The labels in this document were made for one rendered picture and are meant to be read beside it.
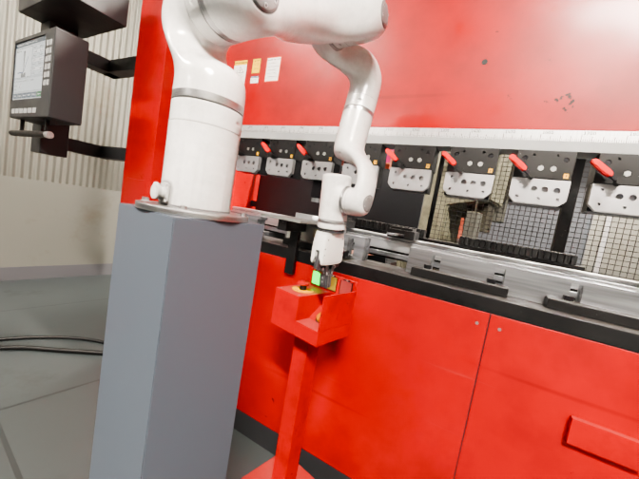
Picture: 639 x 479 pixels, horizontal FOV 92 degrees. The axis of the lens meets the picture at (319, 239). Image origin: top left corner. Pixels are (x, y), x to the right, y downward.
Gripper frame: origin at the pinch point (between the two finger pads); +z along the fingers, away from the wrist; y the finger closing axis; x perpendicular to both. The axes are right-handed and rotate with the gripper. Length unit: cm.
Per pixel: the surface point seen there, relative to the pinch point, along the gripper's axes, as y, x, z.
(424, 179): -38, 9, -35
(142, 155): 9, -122, -34
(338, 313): -2.4, 4.9, 9.4
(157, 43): 4, -120, -90
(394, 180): -36.2, -1.4, -33.5
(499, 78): -45, 26, -69
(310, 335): 6.6, 2.2, 14.9
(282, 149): -26, -55, -43
